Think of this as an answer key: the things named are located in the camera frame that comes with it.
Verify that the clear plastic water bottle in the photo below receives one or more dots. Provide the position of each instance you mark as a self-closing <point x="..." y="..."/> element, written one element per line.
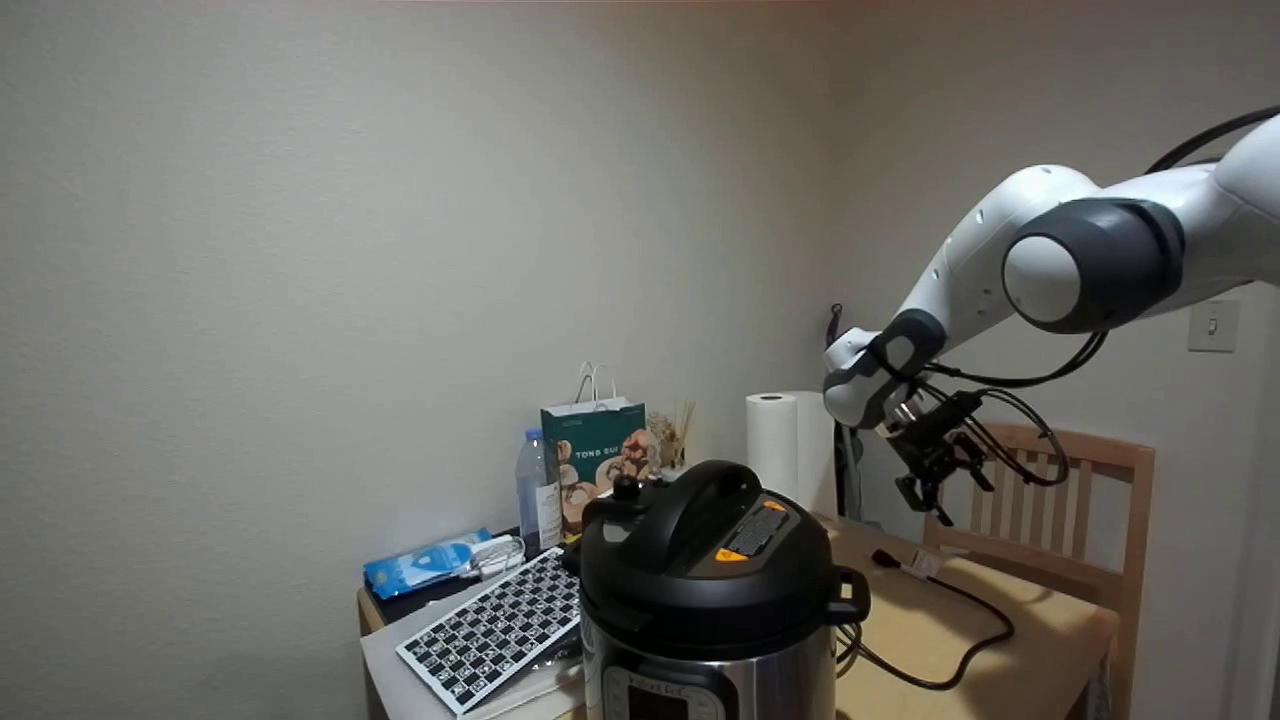
<point x="535" y="484"/>

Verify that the brown dried plant bundle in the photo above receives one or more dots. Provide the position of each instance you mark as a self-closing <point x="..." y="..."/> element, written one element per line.
<point x="664" y="440"/>

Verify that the white wall light switch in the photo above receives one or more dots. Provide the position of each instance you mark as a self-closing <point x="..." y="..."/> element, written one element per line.
<point x="1215" y="325"/>

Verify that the blue wet wipes pack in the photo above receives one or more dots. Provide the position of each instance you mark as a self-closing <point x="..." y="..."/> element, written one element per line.
<point x="415" y="567"/>

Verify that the wooden slatted chair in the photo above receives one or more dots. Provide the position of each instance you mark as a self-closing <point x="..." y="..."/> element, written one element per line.
<point x="1104" y="460"/>

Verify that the white paper towel roll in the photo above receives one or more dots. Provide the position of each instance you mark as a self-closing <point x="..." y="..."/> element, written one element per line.
<point x="786" y="446"/>

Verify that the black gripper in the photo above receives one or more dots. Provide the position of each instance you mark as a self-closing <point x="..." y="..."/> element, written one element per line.
<point x="943" y="440"/>

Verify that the black steel pressure cooker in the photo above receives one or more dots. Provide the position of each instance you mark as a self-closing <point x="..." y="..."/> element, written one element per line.
<point x="707" y="586"/>

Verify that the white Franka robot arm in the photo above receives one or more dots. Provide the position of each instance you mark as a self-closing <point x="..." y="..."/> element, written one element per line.
<point x="1094" y="254"/>

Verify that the small white packet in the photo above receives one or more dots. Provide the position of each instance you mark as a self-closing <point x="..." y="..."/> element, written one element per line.
<point x="497" y="553"/>

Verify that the green paper gift bag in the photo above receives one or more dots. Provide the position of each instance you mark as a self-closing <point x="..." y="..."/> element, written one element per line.
<point x="594" y="427"/>

